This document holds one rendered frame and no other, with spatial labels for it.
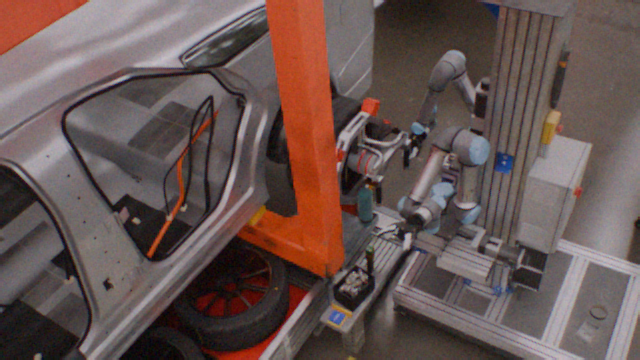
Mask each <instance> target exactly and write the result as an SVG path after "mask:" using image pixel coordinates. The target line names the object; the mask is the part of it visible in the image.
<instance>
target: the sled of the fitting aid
mask: <svg viewBox="0 0 640 360"><path fill-rule="evenodd" d="M373 220H374V222H373V224H372V225H371V226H369V227H363V228H362V229H361V230H360V232H359V233H358V234H357V236H356V237H355V238H354V240H353V241H352V242H351V244H350V245H349V246H348V248H347V249H346V250H345V252H344V254H345V262H344V263H343V264H342V266H341V267H340V269H339V270H338V271H339V272H342V271H343V270H344V269H345V267H346V266H347V264H348V263H349V262H350V260H351V259H352V258H353V256H354V255H355V253H356V252H357V251H358V249H359V248H360V247H361V245H362V244H363V243H364V241H365V240H366V238H367V237H368V236H369V234H370V233H371V232H372V230H373V229H374V227H375V226H376V225H377V223H378V222H379V214H376V213H374V212H373Z"/></svg>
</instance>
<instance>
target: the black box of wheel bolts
mask: <svg viewBox="0 0 640 360"><path fill-rule="evenodd" d="M374 290H375V276H373V275H371V274H370V273H368V272H367V271H365V270H364V269H362V268H361V267H359V266H357V265H355V266H354V267H353V268H352V269H351V270H350V271H349V272H348V273H347V274H346V275H345V276H344V277H343V278H341V279H340V280H339V281H338V282H337V283H336V284H335V285H334V286H333V293H334V300H336V301H337V302H339V303H340V304H342V305H343V306H344V307H346V308H347V309H349V310H350V311H352V312H354V311H355V310H356V309H357V308H358V307H359V306H360V305H361V304H362V303H363V302H364V301H365V299H366V298H367V297H368V296H369V295H370V294H371V293H372V292H373V291H374Z"/></svg>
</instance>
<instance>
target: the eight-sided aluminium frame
mask: <svg viewBox="0 0 640 360"><path fill-rule="evenodd" d="M368 122H371V123H372V137H375V135H376V132H377V129H378V126H379V124H380V123H381V122H384V120H383V119H381V118H378V117H376V116H372V114H369V113H366V112H362V111H361V112H360V113H358V115H357V116H356V117H355V118H354V120H353V121H352V122H351V123H350V124H349V125H348V126H347V127H346V129H345V130H344V131H342V133H341V135H340V137H339V140H338V143H337V146H336V147H337V148H340V149H342V147H343V144H344V143H345V144H344V147H343V150H345V152H344V155H343V158H342V161H341V162H338V164H337V172H338V183H339V196H340V205H352V206H353V205H355V204H356V203H357V201H358V195H357V194H356V193H358V189H359V188H363V187H368V186H369V184H367V183H365V180H364V179H365V175H364V174H363V175H362V177H361V178H360V179H359V180H358V182H357V183H356V184H355V185H354V187H353V188H352V189H351V190H350V193H349V194H348V195H347V196H343V195H342V185H341V171H342V168H343V165H344V162H345V159H346V156H347V153H348V150H349V147H350V145H351V142H352V140H353V139H354V138H355V137H356V135H357V134H358V133H359V132H360V131H361V130H362V128H363V127H364V126H365V125H366V124H367V123H368ZM356 125H357V126H356ZM355 126H356V127H355ZM354 127H355V128H354ZM353 128H354V129H353ZM352 129H353V130H352ZM372 148H374V149H376V150H378V151H379V152H381V153H383V150H384V146H379V145H375V144H373V145H372ZM363 183H364V184H363ZM362 184H363V185H362ZM355 194H356V195H355ZM354 195H355V196H354Z"/></svg>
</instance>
